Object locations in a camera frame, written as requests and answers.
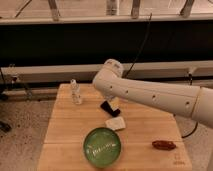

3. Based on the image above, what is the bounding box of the clear plastic bottle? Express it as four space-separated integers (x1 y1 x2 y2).
70 79 82 105

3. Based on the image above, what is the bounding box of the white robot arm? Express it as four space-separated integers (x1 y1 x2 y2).
93 59 213 129

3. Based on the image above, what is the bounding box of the black smartphone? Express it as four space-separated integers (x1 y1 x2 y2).
100 101 120 117

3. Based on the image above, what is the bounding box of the green glass bowl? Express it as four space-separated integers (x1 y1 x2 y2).
83 127 122 168

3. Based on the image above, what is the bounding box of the brown red chili pepper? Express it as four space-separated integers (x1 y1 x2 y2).
152 140 176 150

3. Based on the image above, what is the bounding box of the grey metal rail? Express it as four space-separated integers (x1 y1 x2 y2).
2 60 213 83

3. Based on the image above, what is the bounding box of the black cable right side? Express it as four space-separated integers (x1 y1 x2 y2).
181 121 200 139

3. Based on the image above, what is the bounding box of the black hanging cable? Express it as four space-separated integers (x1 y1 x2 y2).
123 12 153 78

